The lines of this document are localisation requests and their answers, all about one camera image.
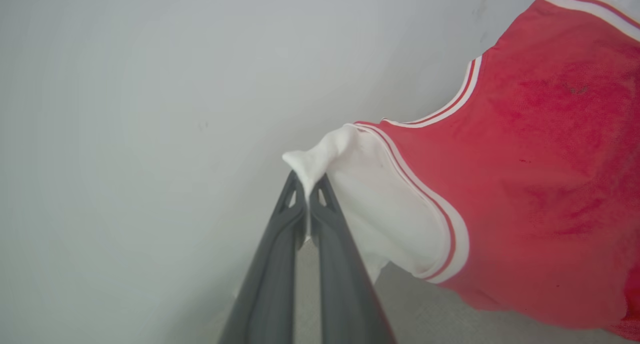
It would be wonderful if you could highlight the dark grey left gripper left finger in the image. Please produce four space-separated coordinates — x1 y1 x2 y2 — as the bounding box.
218 171 307 344

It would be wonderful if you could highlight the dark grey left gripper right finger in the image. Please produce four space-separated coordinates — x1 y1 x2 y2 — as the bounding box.
308 173 397 344

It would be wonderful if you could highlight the red and white sports garment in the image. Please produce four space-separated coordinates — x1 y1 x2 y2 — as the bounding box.
282 0 640 341

